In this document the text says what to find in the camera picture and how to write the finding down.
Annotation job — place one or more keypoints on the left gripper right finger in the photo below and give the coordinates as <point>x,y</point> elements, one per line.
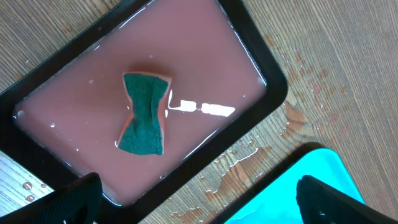
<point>321,203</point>

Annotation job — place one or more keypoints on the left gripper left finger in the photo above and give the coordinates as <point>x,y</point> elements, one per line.
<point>76,202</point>

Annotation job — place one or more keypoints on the teal plastic tray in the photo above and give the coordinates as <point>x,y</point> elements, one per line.
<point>277,202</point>

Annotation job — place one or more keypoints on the black tray with red liquid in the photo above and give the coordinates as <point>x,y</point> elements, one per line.
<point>127,112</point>

